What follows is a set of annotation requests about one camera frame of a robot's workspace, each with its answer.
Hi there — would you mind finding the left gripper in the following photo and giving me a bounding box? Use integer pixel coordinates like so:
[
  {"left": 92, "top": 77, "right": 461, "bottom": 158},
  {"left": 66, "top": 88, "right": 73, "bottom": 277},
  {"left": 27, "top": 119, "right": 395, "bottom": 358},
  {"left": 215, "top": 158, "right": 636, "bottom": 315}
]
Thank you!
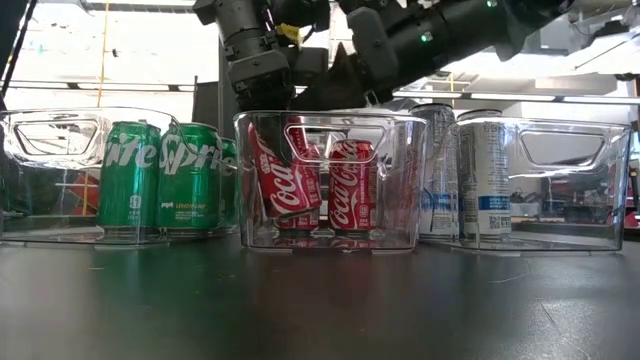
[{"left": 225, "top": 47, "right": 297, "bottom": 169}]

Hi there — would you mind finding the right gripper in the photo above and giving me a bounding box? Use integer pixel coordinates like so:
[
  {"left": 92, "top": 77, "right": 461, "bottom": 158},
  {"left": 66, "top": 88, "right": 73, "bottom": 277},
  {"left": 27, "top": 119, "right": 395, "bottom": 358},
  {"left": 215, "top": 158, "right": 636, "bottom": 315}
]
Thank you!
[{"left": 293, "top": 7, "right": 454, "bottom": 112}]

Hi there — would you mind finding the white Celsius can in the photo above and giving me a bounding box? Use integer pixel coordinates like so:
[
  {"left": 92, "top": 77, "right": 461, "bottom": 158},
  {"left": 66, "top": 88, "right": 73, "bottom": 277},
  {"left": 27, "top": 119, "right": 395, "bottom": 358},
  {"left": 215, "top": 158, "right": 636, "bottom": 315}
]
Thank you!
[
  {"left": 455, "top": 108, "right": 512, "bottom": 241},
  {"left": 409, "top": 103, "right": 460, "bottom": 240}
]

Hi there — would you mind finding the black standing partition panel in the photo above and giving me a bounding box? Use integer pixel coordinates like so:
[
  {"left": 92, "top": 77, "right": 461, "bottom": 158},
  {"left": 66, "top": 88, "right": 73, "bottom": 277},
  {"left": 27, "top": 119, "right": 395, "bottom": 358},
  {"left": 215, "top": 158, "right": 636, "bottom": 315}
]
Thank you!
[{"left": 192, "top": 47, "right": 236, "bottom": 126}]

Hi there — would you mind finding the long ceiling light bar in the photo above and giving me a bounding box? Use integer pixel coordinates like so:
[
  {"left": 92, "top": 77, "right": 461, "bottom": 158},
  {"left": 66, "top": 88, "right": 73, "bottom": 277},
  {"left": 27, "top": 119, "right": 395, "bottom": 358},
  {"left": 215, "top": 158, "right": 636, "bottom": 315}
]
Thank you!
[
  {"left": 469, "top": 92, "right": 640, "bottom": 105},
  {"left": 392, "top": 89, "right": 466, "bottom": 100}
]

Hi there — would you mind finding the clear plastic bin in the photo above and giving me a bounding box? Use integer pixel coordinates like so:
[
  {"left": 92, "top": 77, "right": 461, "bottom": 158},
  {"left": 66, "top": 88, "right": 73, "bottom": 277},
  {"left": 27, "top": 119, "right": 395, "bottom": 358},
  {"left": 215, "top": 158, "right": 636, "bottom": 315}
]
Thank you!
[
  {"left": 232, "top": 109, "right": 429, "bottom": 251},
  {"left": 0, "top": 106, "right": 240, "bottom": 247},
  {"left": 418, "top": 117, "right": 632, "bottom": 253}
]

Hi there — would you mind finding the black table mat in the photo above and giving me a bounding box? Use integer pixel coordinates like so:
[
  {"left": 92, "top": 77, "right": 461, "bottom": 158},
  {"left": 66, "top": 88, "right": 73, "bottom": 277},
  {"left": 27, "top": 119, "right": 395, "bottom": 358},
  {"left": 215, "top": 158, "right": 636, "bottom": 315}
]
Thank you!
[{"left": 0, "top": 232, "right": 640, "bottom": 360}]

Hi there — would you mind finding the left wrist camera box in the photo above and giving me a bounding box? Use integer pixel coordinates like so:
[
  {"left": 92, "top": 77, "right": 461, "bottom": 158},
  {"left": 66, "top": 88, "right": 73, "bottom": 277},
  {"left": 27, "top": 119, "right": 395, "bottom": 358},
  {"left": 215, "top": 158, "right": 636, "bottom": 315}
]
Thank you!
[{"left": 293, "top": 46, "right": 330, "bottom": 87}]

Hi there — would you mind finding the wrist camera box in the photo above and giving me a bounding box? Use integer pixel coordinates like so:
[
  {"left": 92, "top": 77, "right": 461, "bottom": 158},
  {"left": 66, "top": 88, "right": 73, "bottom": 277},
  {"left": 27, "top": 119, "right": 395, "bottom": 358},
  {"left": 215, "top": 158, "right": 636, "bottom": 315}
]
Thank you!
[
  {"left": 293, "top": 46, "right": 330, "bottom": 87},
  {"left": 346, "top": 6, "right": 397, "bottom": 97}
]

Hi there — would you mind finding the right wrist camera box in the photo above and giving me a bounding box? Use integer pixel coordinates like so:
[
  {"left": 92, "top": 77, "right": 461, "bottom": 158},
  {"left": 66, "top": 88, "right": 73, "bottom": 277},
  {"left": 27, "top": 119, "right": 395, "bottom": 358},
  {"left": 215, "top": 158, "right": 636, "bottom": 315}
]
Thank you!
[{"left": 346, "top": 6, "right": 397, "bottom": 97}]

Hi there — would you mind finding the yellow cable tag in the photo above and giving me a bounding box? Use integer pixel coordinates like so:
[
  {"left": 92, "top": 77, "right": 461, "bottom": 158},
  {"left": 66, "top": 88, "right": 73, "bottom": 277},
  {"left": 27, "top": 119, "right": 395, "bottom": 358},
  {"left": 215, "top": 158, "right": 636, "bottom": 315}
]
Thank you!
[{"left": 275, "top": 22, "right": 303, "bottom": 47}]

